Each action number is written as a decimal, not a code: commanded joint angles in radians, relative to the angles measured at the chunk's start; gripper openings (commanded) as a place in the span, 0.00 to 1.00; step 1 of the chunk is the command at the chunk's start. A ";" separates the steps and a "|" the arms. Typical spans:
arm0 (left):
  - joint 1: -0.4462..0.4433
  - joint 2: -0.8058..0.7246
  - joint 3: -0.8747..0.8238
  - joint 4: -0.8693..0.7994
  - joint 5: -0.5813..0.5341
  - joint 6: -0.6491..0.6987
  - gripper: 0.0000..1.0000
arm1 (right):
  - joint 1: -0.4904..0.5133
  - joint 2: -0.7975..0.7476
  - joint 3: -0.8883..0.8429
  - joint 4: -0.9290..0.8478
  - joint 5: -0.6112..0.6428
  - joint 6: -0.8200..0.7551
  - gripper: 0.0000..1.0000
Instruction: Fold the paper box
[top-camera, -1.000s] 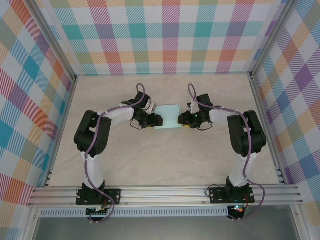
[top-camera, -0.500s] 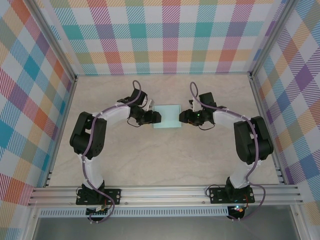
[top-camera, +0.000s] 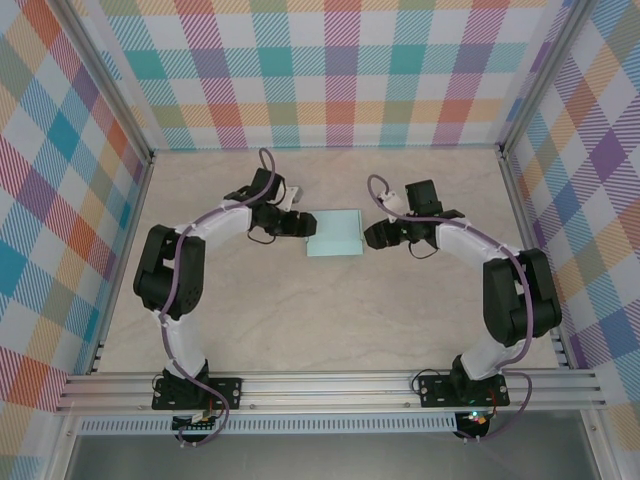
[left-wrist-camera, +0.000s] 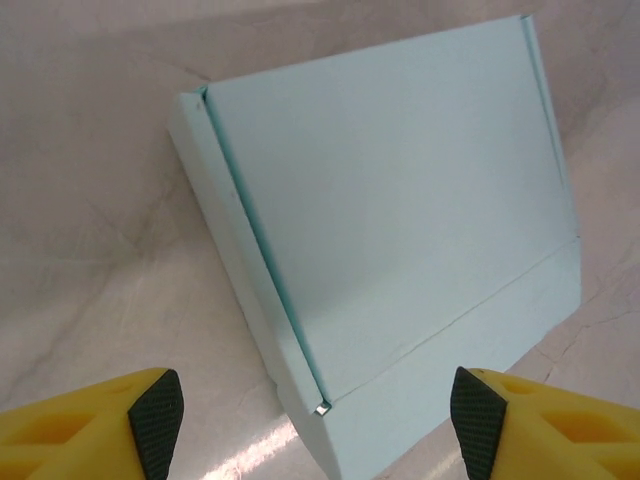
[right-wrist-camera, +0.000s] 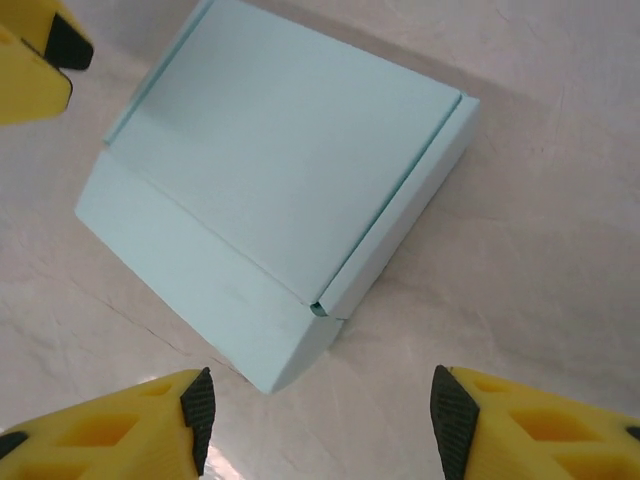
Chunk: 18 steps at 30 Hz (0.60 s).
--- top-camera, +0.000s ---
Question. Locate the light teal cloth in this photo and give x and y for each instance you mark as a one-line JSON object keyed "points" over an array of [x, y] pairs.
{"points": [[337, 232]]}

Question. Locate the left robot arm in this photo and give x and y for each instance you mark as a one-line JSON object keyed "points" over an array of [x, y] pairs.
{"points": [[170, 280]]}

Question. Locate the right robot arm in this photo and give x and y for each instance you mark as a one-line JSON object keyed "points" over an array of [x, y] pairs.
{"points": [[520, 290]]}

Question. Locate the right controller board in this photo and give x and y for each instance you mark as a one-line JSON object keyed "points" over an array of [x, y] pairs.
{"points": [[475, 417]]}

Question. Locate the controller board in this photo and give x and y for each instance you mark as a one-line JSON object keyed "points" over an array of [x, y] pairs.
{"points": [[195, 420], [475, 417]]}

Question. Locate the left controller board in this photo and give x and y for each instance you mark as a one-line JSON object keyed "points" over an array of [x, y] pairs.
{"points": [[195, 420]]}

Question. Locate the grey metal panel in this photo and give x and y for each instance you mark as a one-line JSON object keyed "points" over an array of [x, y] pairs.
{"points": [[325, 457]]}

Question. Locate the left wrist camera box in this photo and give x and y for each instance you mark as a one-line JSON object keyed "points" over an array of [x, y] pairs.
{"points": [[292, 196]]}

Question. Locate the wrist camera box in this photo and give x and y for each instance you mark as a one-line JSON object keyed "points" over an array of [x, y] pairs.
{"points": [[391, 200], [292, 196]]}

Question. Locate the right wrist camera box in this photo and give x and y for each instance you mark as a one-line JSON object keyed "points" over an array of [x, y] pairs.
{"points": [[391, 200]]}

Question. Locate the right aluminium side rail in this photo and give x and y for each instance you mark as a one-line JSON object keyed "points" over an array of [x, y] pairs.
{"points": [[524, 225]]}

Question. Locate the aluminium side rail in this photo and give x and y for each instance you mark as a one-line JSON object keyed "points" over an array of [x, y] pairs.
{"points": [[122, 265], [524, 225]]}

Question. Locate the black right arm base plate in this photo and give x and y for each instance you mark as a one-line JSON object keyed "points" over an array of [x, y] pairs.
{"points": [[435, 390]]}

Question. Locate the left aluminium side rail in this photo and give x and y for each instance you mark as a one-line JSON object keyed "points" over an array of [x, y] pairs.
{"points": [[122, 265]]}

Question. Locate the aluminium mounting rail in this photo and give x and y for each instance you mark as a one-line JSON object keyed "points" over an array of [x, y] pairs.
{"points": [[325, 392]]}

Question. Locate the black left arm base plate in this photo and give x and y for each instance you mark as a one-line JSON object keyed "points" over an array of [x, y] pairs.
{"points": [[225, 392]]}

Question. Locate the right aluminium frame post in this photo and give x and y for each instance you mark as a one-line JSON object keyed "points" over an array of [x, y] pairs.
{"points": [[545, 75]]}

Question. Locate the aluminium frame post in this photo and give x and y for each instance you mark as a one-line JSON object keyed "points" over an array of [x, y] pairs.
{"points": [[112, 90], [545, 75]]}

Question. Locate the left aluminium frame post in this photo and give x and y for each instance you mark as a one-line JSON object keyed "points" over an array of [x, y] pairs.
{"points": [[112, 90]]}

